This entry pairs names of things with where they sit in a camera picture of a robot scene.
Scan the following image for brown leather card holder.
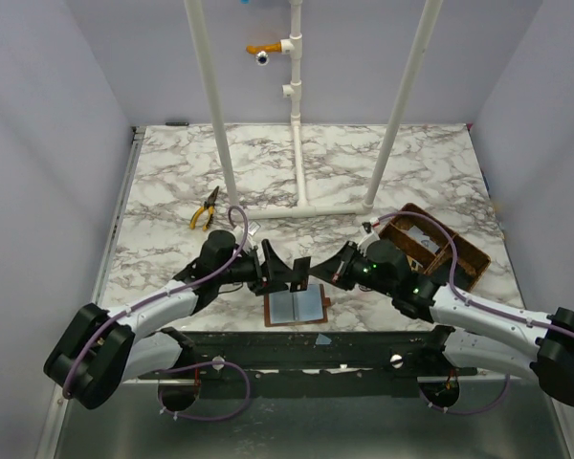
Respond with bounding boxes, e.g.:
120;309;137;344
264;284;331;327

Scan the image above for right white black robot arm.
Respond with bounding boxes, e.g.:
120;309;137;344
309;239;574;407

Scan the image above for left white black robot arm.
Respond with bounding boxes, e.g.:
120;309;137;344
43;229;310;409

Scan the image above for grey card in tray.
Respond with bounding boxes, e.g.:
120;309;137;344
407;226;440;253

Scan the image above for brown woven divided tray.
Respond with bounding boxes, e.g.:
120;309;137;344
378;203;491;292

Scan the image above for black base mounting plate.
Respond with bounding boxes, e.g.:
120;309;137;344
145;326;478;399

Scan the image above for blue white small ball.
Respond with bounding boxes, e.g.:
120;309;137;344
255;51;269;66

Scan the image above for orange pipe hook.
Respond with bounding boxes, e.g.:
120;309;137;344
246;39;295;55

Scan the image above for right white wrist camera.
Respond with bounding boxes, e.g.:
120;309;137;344
357;218;380;255

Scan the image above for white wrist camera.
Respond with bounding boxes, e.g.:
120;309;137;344
357;218;380;255
232;221;260;252

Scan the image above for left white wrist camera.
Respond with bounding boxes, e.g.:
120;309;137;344
232;221;260;252

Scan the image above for yellow handled pliers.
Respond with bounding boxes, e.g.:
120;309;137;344
189;186;220;231

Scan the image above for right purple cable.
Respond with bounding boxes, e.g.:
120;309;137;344
372;211;574;416

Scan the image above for white PVC pipe frame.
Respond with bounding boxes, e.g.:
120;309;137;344
184;1;443;219

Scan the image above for aluminium rail frame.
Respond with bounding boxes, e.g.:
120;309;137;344
35;126;146;458

